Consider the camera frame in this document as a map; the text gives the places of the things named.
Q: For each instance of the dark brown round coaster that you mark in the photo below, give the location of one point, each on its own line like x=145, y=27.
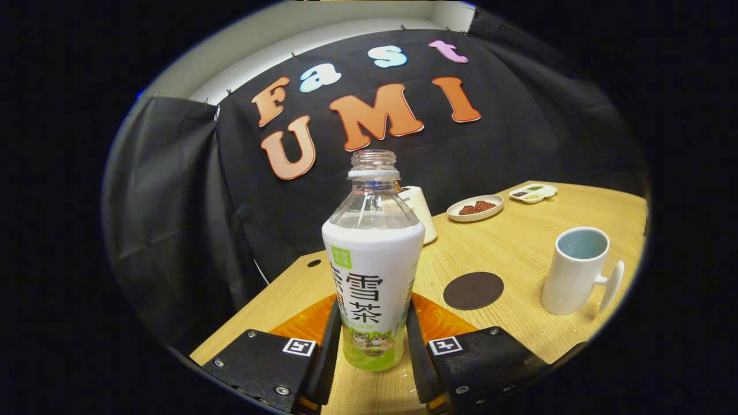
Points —
x=473, y=291

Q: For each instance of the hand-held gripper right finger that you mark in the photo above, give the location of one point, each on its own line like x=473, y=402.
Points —
x=416, y=363

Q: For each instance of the white toaster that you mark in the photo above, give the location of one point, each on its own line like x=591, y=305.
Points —
x=422, y=214

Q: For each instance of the black backdrop cloth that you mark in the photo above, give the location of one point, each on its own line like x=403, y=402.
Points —
x=173, y=202

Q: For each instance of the white round plate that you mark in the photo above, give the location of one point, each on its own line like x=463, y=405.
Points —
x=455, y=216

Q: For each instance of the brown food pieces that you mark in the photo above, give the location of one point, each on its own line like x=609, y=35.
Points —
x=477, y=207

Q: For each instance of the white cup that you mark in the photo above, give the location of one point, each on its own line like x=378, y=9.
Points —
x=568, y=282

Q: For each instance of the white divided condiment dish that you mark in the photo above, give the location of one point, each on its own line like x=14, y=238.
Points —
x=533, y=193

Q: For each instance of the clear juice bottle white label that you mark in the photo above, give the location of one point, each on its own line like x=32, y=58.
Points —
x=372, y=271

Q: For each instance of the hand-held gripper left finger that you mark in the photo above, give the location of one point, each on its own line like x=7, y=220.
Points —
x=328, y=357

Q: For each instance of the wooden table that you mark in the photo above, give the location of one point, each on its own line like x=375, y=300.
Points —
x=507, y=242

